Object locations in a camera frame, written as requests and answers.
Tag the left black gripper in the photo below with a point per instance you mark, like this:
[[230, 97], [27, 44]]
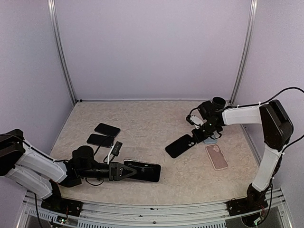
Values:
[[117, 171]]

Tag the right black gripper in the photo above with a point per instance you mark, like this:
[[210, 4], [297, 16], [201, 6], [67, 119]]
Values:
[[198, 138]]

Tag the purple smartphone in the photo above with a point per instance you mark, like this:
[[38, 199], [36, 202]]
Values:
[[145, 171]]

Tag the black phone case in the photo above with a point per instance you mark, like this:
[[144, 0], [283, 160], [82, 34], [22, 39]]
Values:
[[180, 146]]

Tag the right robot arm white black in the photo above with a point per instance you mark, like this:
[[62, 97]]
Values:
[[277, 131]]

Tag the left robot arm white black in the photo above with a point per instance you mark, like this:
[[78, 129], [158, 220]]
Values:
[[42, 174]]

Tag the light blue phone case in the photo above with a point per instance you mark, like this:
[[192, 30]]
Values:
[[210, 140]]

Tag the pink phone case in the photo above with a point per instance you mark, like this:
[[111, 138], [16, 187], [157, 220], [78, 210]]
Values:
[[216, 157]]

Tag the dark green cup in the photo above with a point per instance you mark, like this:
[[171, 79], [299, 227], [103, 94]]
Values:
[[218, 102]]

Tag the black smartphone near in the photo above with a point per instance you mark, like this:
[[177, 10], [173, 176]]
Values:
[[100, 140]]

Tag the black smartphone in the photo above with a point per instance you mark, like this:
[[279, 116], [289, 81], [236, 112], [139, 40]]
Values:
[[107, 130], [100, 140]]

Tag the black smartphone far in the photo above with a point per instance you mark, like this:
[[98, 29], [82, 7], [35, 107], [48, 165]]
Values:
[[107, 130]]

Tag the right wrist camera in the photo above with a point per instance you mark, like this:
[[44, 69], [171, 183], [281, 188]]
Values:
[[194, 120]]

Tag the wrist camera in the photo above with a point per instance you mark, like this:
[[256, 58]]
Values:
[[114, 152], [194, 120]]

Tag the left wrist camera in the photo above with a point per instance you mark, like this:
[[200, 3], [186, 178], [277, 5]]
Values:
[[114, 152]]

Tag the front aluminium rail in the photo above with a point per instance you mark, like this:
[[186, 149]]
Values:
[[199, 215]]

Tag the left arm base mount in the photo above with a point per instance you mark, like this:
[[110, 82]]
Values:
[[64, 206]]

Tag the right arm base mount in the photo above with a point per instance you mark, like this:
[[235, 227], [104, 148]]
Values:
[[243, 206]]

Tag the right aluminium frame post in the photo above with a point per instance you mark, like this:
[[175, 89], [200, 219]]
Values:
[[245, 50]]

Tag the aluminium frame post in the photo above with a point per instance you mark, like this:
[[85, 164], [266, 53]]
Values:
[[245, 50], [60, 50]]

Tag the left aluminium frame post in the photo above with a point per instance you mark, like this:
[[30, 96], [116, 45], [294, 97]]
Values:
[[60, 50]]

